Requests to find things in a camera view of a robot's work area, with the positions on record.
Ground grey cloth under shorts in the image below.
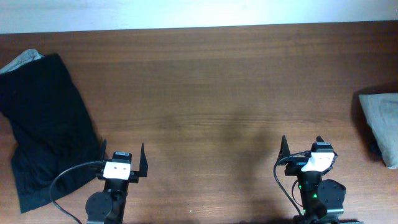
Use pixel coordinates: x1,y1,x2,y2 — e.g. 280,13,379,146
1,49,44,74

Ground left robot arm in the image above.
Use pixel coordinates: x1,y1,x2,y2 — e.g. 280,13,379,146
85,144,149,224

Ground black shorts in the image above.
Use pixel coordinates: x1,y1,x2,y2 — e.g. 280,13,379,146
1,54,101,213

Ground grey folded cloth right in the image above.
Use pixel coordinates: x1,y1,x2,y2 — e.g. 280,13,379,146
359,93,397,169

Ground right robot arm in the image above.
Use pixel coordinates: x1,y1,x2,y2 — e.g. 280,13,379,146
273,136,359,224

